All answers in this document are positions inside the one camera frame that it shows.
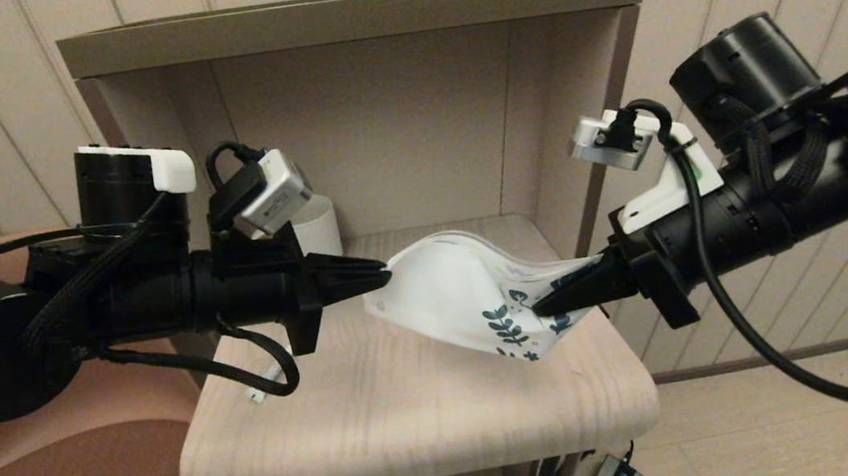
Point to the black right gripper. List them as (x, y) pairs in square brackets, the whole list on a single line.
[(716, 242)]

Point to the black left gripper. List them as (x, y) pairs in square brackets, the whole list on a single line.
[(253, 291)]

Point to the white leaf-print pouch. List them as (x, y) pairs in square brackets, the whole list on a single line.
[(448, 300)]

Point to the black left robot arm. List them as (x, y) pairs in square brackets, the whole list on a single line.
[(0, 346)]

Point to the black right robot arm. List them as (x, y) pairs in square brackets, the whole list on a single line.
[(823, 124)]

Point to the white ribbed mug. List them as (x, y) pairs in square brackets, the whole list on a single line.
[(319, 230)]

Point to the light wooden shelf unit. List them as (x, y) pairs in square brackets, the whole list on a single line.
[(431, 423)]

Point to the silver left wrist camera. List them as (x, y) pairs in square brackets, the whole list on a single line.
[(277, 195)]

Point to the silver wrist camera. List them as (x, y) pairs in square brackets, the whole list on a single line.
[(277, 195), (611, 144)]

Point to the white right camera bracket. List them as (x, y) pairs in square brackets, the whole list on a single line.
[(670, 196)]

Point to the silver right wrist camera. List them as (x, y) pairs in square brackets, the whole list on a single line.
[(611, 144)]

